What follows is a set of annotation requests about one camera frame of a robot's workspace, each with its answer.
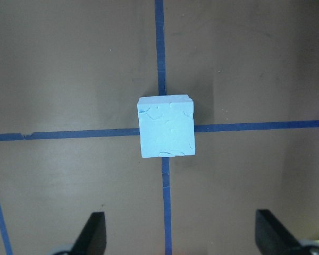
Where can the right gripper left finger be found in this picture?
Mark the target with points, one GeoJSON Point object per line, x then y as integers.
{"type": "Point", "coordinates": [93, 238]}

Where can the light blue block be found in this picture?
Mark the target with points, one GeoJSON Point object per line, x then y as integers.
{"type": "Point", "coordinates": [166, 126]}

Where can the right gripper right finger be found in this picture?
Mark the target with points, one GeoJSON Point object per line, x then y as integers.
{"type": "Point", "coordinates": [271, 237]}

